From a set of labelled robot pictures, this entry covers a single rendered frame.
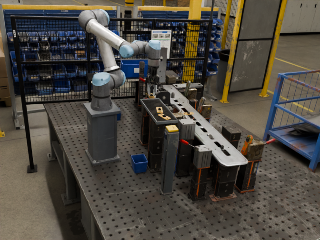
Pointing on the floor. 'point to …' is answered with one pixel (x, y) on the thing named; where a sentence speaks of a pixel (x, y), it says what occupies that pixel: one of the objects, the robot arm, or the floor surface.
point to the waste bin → (224, 53)
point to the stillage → (313, 128)
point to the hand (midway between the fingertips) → (151, 93)
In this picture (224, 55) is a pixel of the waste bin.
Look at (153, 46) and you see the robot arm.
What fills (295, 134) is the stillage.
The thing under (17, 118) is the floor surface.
